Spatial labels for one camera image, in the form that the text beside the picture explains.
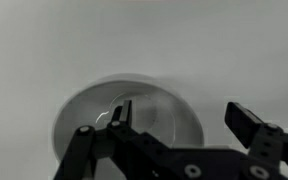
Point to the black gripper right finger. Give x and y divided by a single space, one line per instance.
250 128

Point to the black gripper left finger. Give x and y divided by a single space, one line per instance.
94 153

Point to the white bowl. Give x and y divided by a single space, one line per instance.
84 110

